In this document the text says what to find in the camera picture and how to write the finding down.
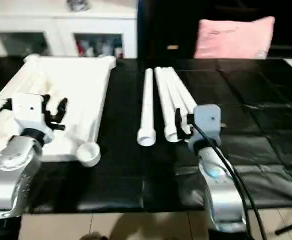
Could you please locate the white plastic table top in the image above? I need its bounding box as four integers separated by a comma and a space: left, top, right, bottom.
0, 54, 117, 168

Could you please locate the white plastic table leg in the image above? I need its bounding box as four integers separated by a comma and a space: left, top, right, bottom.
167, 66, 199, 126
154, 67, 179, 143
137, 68, 157, 147
161, 66, 187, 141

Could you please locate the black work mat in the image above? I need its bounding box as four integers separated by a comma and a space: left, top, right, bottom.
0, 55, 292, 217

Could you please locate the white cabinet with glass doors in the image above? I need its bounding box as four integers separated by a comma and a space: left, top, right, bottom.
0, 0, 138, 60

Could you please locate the black furniture with yellow label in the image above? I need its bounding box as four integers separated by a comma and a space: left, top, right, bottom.
137, 0, 201, 60

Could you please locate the pink pillow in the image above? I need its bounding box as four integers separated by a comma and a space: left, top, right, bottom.
193, 16, 276, 60

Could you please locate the dark ornament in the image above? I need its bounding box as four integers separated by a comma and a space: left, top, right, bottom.
66, 0, 91, 12

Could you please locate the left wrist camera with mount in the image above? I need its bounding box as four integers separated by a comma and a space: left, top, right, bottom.
10, 92, 54, 146

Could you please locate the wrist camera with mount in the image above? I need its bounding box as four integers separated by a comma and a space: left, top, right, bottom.
191, 104, 222, 151
10, 92, 54, 146

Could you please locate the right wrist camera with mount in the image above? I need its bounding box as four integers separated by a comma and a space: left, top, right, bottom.
191, 104, 222, 151

